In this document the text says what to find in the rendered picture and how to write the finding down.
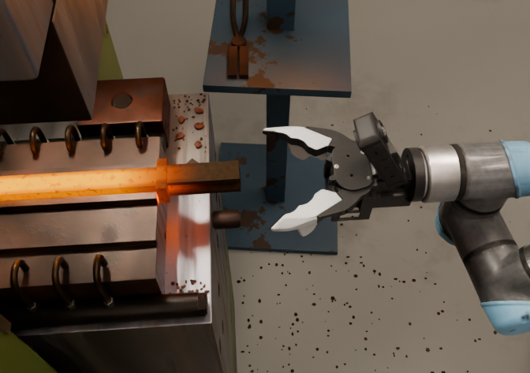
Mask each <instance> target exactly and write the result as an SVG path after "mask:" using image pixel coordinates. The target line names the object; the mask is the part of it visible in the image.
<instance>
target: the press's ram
mask: <svg viewBox="0 0 530 373"><path fill-rule="evenodd" d="M52 8H53V1H52V0H0V81H12V80H34V79H35V78H37V76H38V75H39V68H40V64H41V61H42V56H43V49H44V46H45V42H46V37H47V31H48V27H49V23H50V16H51V12H52Z"/></svg>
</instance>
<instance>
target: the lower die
mask: <svg viewBox="0 0 530 373"><path fill-rule="evenodd" d="M141 139H142V144H143V148H141V149H138V148H137V146H136V138H124V139H109V140H106V142H107V146H108V150H107V151H104V150H103V149H102V146H101V143H100V140H81V141H71V142H72V146H73V152H71V153H69V152H68V151H67V149H66V146H65V142H50V143H36V146H37V148H38V150H39V153H38V154H37V155H34V154H32V151H31V148H30V144H7V145H1V148H2V151H3V153H4V155H3V156H0V176H13V175H27V174H41V173H67V172H80V171H94V170H120V169H134V168H148V167H156V166H157V159H164V158H165V157H166V156H165V153H164V150H163V146H162V141H161V137H160V136H155V137H141ZM166 219H167V203H160V202H159V198H158V195H157V192H138V193H124V194H110V195H96V196H69V197H54V198H41V199H26V200H0V304H22V303H24V302H23V301H22V300H21V299H20V298H19V297H18V296H17V295H16V294H15V293H14V292H13V290H12V289H11V285H10V270H11V267H12V265H13V262H14V261H15V260H17V259H22V260H24V261H25V262H26V263H27V264H28V265H29V267H30V269H29V271H27V272H24V271H22V269H21V268H20V267H19V270H18V275H17V280H18V285H19V286H20V288H21V289H22V290H23V291H24V292H25V293H26V294H27V296H28V297H29V298H30V299H31V300H33V301H35V302H47V301H60V300H63V299H62V298H61V297H60V296H59V295H58V293H57V292H56V291H55V289H54V287H53V285H52V279H51V271H52V265H53V262H54V260H55V259H56V258H57V257H59V256H61V257H63V258H64V259H65V261H66V262H67V263H68V264H69V267H68V268H67V269H66V270H64V269H62V267H61V266H60V267H59V281H60V284H61V286H62V287H63V289H64V290H65V291H66V292H67V293H68V295H69V296H70V297H71V298H72V299H74V300H84V299H97V298H102V297H101V295H100V293H99V291H98V290H97V288H96V287H95V284H94V281H93V271H92V270H93V263H94V259H95V257H96V256H97V255H98V254H102V255H103V256H104V257H105V259H106V261H107V263H108V264H107V266H106V267H102V266H101V265H100V279H101V282H102V284H103V286H104V287H105V289H106V291H107V292H108V294H109V295H110V297H134V296H147V295H159V294H164V293H165V269H166V239H165V234H166Z"/></svg>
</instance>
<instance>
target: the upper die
mask: <svg viewBox="0 0 530 373"><path fill-rule="evenodd" d="M52 1H53V8H52V12H51V16H50V23H49V27H48V31H47V37H46V42H45V46H44V49H43V56H42V61H41V64H40V68H39V75H38V76H37V78H35V79H34V80H12V81H0V125H13V124H28V123H44V122H60V121H89V120H91V119H92V116H93V110H94V104H95V93H96V86H97V80H98V74H99V63H100V56H101V50H102V44H103V32H104V26H105V19H106V8H107V2H108V0H52Z"/></svg>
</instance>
